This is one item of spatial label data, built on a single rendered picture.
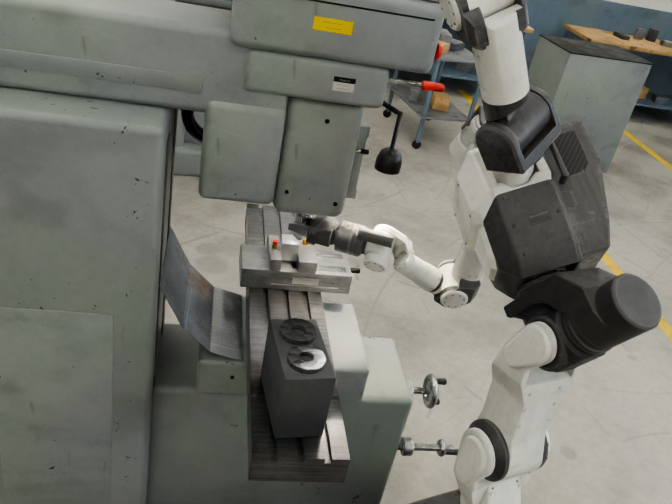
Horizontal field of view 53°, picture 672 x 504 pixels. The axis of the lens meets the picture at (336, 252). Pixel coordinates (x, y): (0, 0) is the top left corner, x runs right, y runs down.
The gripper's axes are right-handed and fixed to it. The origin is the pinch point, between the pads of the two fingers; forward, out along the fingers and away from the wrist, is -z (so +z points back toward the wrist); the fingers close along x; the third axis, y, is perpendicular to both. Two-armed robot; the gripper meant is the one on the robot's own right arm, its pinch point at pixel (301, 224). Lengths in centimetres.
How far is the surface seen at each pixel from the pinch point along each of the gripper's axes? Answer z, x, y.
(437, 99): -3, -445, 82
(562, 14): 100, -745, 29
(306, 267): 0.8, -11.3, 20.4
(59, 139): -45, 44, -28
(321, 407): 23, 46, 20
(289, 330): 9.7, 35.1, 9.6
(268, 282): -9.3, -6.9, 26.8
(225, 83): -18.2, 19.8, -41.0
